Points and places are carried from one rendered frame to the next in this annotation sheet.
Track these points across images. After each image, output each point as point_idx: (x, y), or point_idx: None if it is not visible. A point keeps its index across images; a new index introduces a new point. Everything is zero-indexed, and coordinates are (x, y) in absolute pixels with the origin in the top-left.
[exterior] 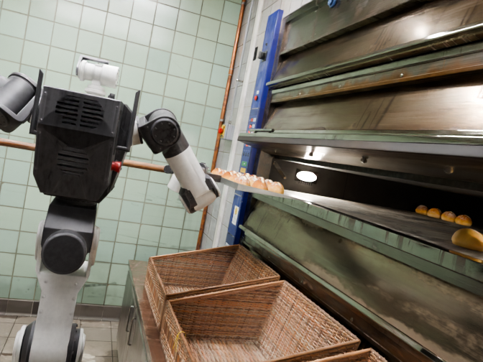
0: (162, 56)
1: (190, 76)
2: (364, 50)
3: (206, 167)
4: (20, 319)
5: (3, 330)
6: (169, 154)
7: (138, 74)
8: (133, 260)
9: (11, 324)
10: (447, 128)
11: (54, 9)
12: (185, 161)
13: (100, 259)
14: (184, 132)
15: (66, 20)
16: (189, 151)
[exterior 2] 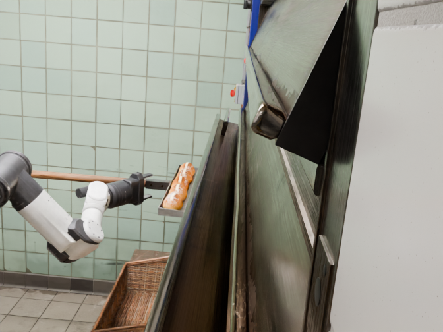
0: (165, 5)
1: (202, 24)
2: (262, 39)
3: (141, 179)
4: (59, 296)
5: (38, 308)
6: (15, 208)
7: (141, 31)
8: (139, 249)
9: (49, 302)
10: (251, 222)
11: None
12: (33, 215)
13: (129, 237)
14: (202, 93)
15: None
16: (38, 202)
